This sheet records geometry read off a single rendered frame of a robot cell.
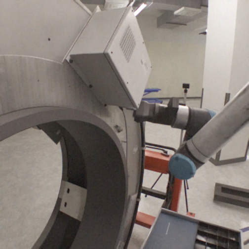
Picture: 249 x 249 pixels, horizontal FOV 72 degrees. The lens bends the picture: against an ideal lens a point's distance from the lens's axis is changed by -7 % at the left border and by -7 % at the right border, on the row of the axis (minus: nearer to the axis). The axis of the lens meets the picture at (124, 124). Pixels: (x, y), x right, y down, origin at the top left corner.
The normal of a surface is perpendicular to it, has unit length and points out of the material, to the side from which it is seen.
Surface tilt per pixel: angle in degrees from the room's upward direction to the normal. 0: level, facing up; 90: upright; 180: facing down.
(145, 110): 48
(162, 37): 90
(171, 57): 90
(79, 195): 63
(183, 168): 94
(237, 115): 87
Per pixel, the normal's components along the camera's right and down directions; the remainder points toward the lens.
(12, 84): 0.89, 0.14
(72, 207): -0.43, -0.20
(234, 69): 0.21, 0.29
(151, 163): -0.46, 0.26
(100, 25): -0.34, -0.45
